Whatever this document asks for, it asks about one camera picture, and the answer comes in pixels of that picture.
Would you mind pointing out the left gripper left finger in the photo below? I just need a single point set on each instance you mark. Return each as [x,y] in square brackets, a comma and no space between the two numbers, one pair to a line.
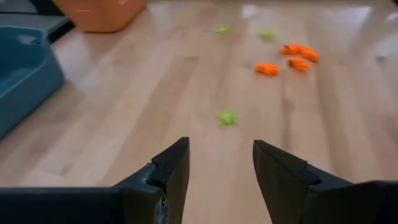
[177,174]

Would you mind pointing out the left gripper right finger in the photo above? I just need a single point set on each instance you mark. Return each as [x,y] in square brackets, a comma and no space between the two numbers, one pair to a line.
[276,180]

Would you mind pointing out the green plastic spider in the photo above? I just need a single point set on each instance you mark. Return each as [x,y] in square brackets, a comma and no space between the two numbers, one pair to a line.
[223,30]
[227,117]
[266,35]

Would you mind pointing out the orange plastic pumpkin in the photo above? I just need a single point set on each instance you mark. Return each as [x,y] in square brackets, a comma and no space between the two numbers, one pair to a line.
[266,69]
[299,64]
[300,52]

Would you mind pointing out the orange plastic bin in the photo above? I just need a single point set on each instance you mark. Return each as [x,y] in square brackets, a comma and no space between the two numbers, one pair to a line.
[102,15]

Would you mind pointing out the teal plastic bin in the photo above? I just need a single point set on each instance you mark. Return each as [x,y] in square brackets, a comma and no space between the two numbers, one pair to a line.
[21,77]

